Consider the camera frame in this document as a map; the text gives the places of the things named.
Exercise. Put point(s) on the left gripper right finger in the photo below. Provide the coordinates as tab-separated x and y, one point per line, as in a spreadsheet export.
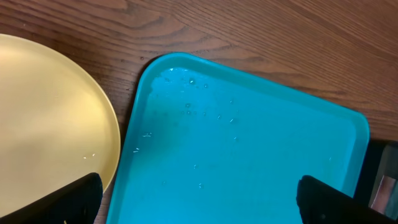
321	204

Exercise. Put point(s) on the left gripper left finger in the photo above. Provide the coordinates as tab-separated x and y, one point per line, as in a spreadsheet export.
77	202

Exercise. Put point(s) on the yellow-green plate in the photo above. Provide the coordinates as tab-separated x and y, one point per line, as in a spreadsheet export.
57	124

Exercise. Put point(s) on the black rectangular tray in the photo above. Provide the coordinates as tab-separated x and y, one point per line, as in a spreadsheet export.
377	184

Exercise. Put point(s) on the teal plastic tray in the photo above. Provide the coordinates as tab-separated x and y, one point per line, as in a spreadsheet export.
210	144

